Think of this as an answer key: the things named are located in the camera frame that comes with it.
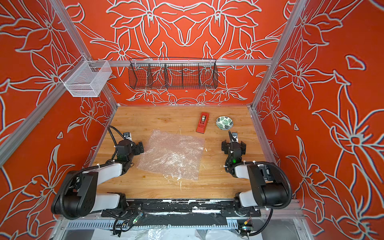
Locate clear plastic wall bin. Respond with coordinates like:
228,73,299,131
61,61,112,98

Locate green leaf pattern bowl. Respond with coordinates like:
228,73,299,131
216,116,234,130

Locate black wire wall basket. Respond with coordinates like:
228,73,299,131
128,58,219,90

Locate red tape dispenser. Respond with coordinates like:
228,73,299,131
196,113,209,134

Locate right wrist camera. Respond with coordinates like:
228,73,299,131
231,132,239,143

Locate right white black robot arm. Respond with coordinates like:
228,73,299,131
221,140,293,209

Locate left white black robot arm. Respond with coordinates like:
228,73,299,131
51,139,144,220

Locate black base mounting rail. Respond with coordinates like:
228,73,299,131
101,198,262,219

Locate pink bubble wrap sheet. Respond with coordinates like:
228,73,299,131
138,130,205,181

